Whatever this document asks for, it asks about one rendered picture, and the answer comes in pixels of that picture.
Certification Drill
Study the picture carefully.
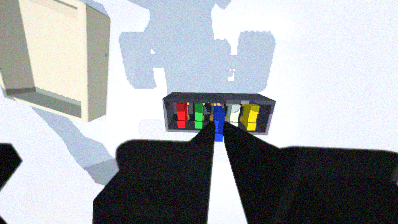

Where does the white fuse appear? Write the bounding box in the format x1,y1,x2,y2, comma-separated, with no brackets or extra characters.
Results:
227,104,240,126

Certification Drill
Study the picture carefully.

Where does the green fuse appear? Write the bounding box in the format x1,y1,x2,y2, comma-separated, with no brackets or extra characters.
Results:
195,103,203,129

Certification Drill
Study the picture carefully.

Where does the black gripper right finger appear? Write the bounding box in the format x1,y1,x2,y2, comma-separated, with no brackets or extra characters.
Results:
223,122,398,224

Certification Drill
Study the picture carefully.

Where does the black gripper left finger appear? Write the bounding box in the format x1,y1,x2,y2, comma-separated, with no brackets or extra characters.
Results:
115,121,216,224

